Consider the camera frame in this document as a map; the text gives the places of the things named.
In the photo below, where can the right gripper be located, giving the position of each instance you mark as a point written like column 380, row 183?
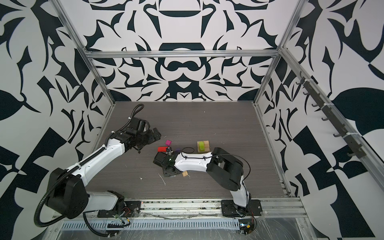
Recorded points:
column 165, row 174

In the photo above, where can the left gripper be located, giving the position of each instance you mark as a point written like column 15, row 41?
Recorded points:
column 152, row 137

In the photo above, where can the red rectangular block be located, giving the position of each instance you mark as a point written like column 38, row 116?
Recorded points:
column 163, row 149

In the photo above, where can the natural wood long block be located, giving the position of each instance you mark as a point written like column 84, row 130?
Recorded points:
column 206, row 144

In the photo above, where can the lime green block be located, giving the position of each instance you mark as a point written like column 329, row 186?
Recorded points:
column 201, row 146

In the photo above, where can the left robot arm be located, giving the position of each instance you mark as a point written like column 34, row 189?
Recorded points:
column 67, row 193

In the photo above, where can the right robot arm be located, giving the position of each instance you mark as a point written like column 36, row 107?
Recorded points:
column 226, row 169

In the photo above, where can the green circuit board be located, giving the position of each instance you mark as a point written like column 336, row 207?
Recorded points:
column 247, row 226

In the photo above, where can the white slotted cable duct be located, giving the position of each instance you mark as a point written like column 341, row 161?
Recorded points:
column 162, row 224

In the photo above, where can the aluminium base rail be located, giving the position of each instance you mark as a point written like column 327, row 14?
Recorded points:
column 206, row 208

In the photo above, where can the black wall hook rack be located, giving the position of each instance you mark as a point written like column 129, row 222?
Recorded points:
column 333, row 115

